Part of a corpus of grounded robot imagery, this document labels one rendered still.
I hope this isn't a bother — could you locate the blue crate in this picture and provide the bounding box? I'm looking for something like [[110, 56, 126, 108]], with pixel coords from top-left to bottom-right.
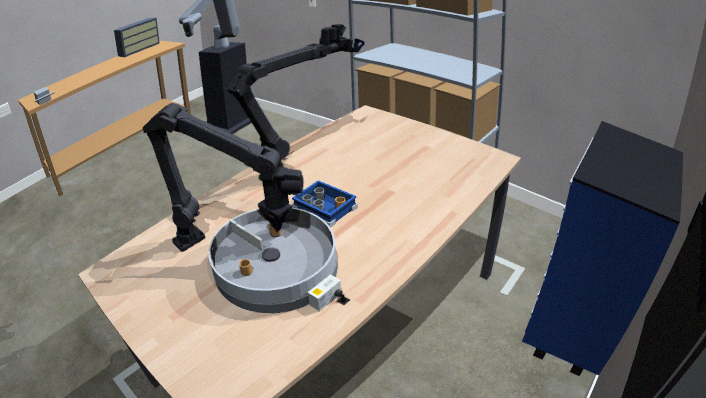
[[292, 180, 357, 223]]

